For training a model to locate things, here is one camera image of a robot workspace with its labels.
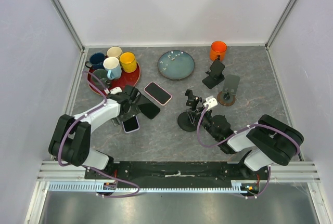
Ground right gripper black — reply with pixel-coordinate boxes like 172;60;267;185
186;106;220;140

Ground black tripod phone stand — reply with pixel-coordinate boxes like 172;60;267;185
177;89;203;132

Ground black phone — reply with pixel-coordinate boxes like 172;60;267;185
136;94;160;120

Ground purple case phone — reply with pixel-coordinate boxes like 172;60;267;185
122;116;140;134

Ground red round tray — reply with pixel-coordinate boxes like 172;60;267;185
86;63;140;95

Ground pink case phone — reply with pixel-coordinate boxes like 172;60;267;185
144;82;172;106

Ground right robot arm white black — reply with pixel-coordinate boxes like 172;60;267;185
177;108;304;179

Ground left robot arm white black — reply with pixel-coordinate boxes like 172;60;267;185
48;85;140;179

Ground wooden base phone stand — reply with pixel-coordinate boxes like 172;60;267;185
217;74;240;107

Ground black folding phone stand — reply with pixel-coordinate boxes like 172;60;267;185
202;59;225;89

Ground grey mug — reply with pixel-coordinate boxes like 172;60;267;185
91;69;112;91

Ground yellow cup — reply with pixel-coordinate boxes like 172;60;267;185
119;52;137;73

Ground light blue white mug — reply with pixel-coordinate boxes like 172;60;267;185
103;57;122;80

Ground cream mug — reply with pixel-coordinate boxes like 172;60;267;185
106;46;123;59

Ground teal ceramic plate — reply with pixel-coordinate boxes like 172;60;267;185
157;50;195;80

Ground dark blue mug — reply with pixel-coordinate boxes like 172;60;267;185
85;52;106;70

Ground orange mug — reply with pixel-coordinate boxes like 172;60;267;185
210;41;227;61

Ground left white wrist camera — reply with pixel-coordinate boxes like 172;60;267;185
109;87;122;95

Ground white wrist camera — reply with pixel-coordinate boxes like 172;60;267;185
109;87;122;95
203;96;218;111

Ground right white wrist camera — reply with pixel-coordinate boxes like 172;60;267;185
203;96;218;111

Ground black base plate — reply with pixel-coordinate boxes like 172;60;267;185
84;160;268;188

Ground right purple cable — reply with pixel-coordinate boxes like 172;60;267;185
196;106;301;200

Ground purple cable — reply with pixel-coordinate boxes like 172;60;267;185
58;71;141;199
196;106;301;200

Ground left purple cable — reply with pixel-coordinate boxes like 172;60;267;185
58;71;141;199

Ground left aluminium frame post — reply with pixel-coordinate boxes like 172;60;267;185
50;0;85;52

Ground aluminium frame post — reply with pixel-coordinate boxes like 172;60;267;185
265;0;298;50
50;0;85;52

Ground right aluminium frame post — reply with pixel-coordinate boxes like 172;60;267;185
265;0;298;50

